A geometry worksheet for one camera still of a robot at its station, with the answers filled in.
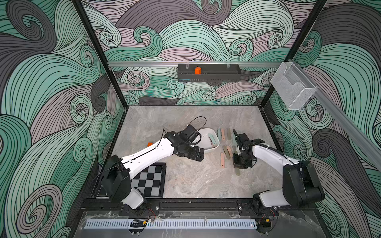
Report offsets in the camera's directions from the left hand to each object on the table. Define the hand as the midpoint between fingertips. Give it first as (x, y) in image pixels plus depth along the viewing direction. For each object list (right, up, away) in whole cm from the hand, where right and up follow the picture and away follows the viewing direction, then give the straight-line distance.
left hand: (197, 154), depth 77 cm
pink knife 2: (+17, -7, +13) cm, 22 cm away
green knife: (+18, +8, +26) cm, 33 cm away
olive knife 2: (+24, -12, +7) cm, 27 cm away
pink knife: (+21, +9, +26) cm, 35 cm away
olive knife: (+20, -3, +16) cm, 26 cm away
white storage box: (+10, +4, +22) cm, 25 cm away
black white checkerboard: (-24, -15, +1) cm, 28 cm away
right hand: (+25, -9, +9) cm, 28 cm away
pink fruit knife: (+22, -2, +17) cm, 28 cm away
